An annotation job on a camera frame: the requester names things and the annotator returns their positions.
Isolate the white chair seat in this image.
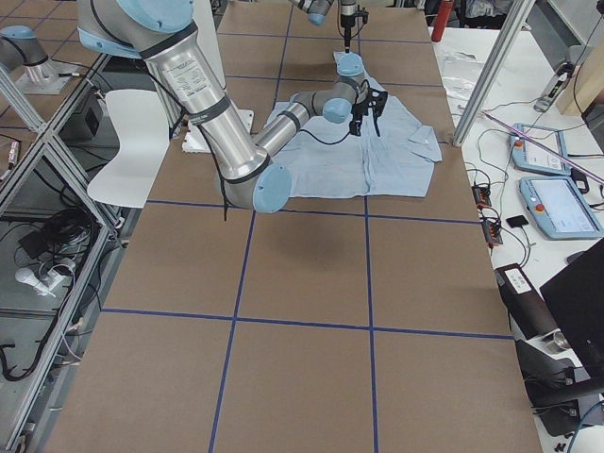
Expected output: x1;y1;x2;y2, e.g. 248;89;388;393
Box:
87;89;170;209

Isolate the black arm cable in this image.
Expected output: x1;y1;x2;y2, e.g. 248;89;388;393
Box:
299;122;360;146

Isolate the light blue button-up shirt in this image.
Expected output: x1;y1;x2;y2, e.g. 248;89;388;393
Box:
267;52;442;198

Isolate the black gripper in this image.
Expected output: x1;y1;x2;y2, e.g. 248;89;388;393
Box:
349;88;388;137
338;2;368;53

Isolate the red bottle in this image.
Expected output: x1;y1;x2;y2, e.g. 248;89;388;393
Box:
430;0;455;42

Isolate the teach pendant near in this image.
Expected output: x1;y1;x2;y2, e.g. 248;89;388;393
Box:
518;176;603;240

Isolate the black monitor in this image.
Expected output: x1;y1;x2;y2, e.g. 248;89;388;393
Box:
540;241;604;376

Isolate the aluminium frame post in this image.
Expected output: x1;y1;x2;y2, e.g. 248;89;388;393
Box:
452;0;535;146

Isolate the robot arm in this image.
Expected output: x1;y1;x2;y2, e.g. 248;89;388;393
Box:
290;0;369;53
77;1;388;213

